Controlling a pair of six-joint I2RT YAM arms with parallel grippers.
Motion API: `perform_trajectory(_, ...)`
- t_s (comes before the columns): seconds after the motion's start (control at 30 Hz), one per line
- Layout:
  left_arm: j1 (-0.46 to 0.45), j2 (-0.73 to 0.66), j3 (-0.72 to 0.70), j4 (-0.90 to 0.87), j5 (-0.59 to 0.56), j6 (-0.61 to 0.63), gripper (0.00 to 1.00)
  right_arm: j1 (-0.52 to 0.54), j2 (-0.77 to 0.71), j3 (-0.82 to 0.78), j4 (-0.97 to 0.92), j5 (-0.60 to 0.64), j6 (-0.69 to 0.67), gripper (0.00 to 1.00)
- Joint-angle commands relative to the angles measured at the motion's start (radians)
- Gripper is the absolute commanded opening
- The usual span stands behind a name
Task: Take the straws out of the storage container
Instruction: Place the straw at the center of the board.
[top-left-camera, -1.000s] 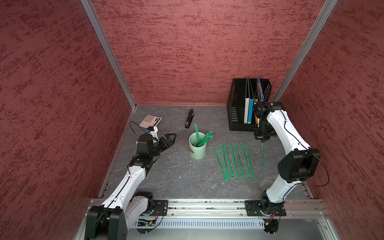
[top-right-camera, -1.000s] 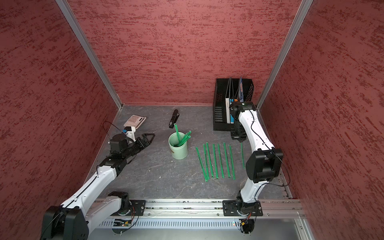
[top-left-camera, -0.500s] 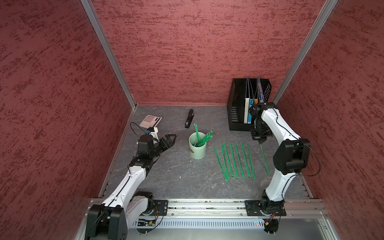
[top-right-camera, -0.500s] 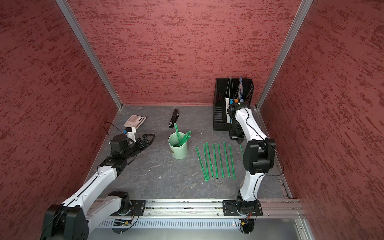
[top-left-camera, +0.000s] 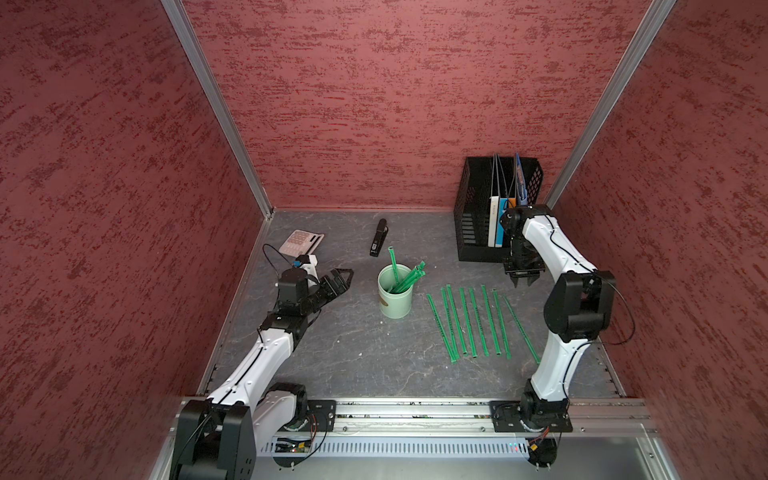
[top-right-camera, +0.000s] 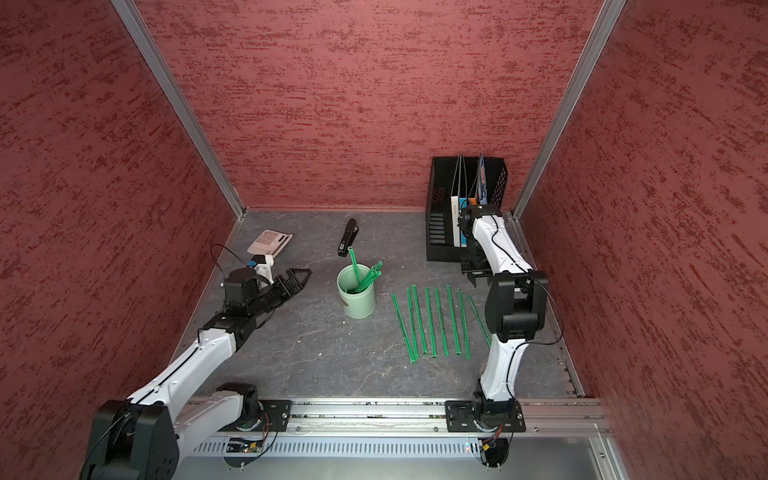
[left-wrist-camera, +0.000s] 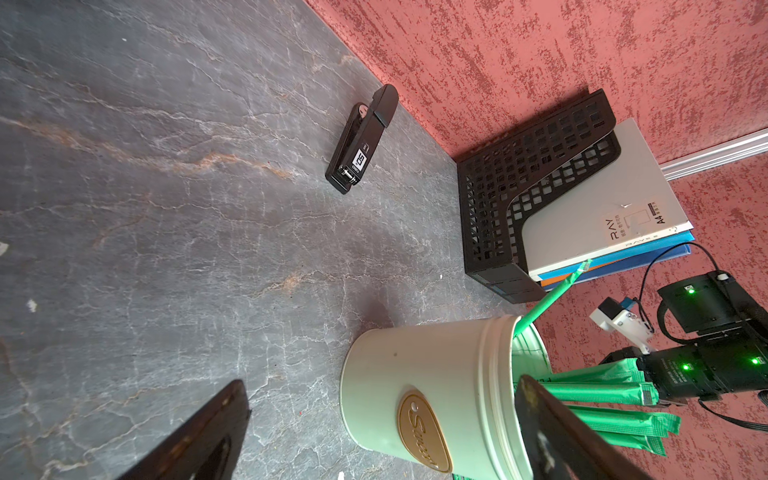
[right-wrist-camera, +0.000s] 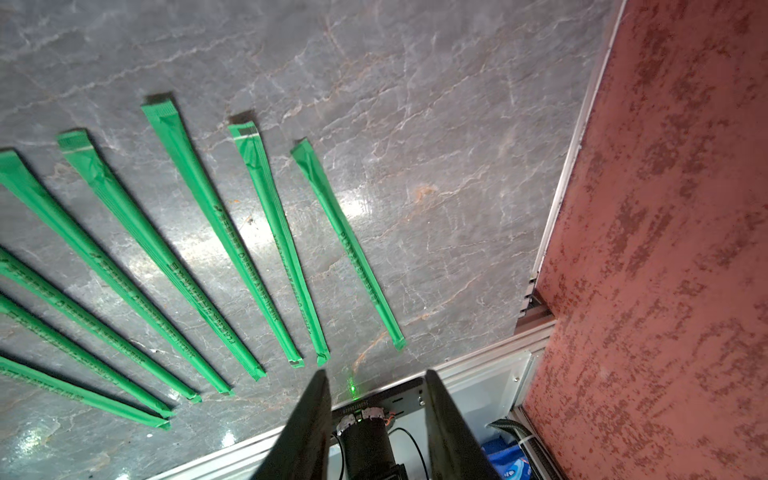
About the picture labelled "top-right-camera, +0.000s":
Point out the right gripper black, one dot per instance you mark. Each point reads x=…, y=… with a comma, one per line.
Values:
x=474, y=272

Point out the green straw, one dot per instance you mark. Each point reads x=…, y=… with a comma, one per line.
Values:
x=480, y=321
x=355, y=268
x=419, y=320
x=464, y=325
x=453, y=320
x=441, y=321
x=433, y=345
x=370, y=277
x=404, y=331
x=413, y=334

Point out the black stapler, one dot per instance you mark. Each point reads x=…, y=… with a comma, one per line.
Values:
x=350, y=232

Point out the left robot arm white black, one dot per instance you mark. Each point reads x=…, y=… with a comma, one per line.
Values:
x=148, y=434

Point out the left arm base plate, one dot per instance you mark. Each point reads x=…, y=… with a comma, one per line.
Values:
x=277, y=414

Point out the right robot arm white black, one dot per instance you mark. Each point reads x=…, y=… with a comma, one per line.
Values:
x=515, y=310

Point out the light blue folder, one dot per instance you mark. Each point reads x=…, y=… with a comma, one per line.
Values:
x=481, y=181

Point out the aluminium mounting rail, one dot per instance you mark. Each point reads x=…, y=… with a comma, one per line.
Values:
x=423, y=417

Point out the pale green storage cup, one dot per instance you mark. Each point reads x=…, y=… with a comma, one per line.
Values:
x=355, y=305

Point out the black mesh file organizer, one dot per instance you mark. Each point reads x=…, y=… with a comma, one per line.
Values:
x=438, y=214

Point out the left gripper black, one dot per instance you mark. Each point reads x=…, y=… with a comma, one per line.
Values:
x=293, y=282

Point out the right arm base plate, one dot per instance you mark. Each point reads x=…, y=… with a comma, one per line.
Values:
x=462, y=417

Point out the left aluminium corner post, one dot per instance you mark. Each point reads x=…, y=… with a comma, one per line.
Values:
x=131, y=18

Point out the aluminium corner post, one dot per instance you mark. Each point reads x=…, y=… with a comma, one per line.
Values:
x=604, y=24
x=131, y=18

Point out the right aluminium corner post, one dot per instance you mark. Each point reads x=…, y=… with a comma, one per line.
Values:
x=604, y=24

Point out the green straw upright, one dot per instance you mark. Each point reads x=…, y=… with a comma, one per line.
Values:
x=355, y=268

